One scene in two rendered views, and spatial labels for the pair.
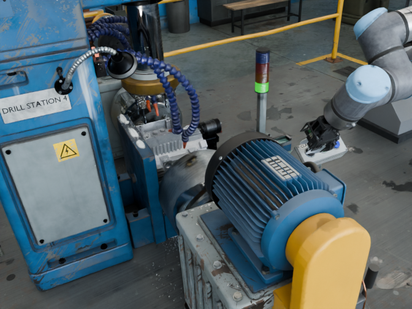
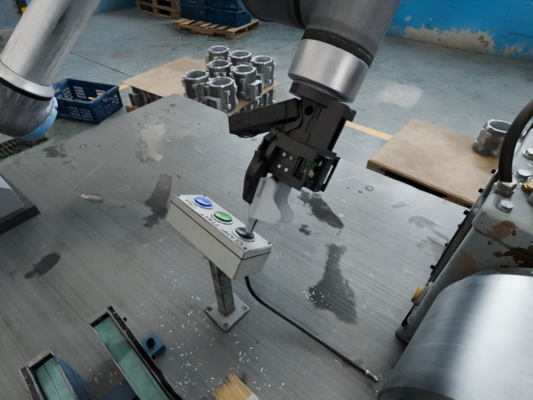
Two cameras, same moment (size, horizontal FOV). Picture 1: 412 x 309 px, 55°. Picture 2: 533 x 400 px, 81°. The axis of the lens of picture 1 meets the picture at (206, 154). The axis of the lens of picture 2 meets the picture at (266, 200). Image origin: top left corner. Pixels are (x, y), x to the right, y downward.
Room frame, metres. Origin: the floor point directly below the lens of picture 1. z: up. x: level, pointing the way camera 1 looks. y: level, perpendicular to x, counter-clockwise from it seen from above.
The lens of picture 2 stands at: (1.15, -0.04, 1.42)
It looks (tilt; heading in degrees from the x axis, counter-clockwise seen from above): 43 degrees down; 247
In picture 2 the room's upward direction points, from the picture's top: straight up
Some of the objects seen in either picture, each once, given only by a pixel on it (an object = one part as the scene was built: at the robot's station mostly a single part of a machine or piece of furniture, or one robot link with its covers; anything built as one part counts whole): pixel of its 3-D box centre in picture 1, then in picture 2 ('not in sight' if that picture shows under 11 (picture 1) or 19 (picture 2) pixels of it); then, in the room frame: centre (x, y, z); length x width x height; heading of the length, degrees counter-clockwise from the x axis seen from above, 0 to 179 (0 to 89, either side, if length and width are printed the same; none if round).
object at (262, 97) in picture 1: (261, 95); not in sight; (1.64, -0.26, 1.01); 0.08 x 0.08 x 0.42; 23
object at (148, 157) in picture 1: (131, 181); not in sight; (1.09, 0.26, 0.97); 0.30 x 0.11 x 0.34; 23
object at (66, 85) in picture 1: (94, 70); not in sight; (0.85, 0.23, 1.46); 0.18 x 0.11 x 0.13; 113
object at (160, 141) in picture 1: (159, 137); not in sight; (1.14, 0.15, 1.11); 0.12 x 0.11 x 0.07; 113
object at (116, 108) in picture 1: (143, 113); not in sight; (1.46, 0.24, 1.04); 0.41 x 0.25 x 0.25; 23
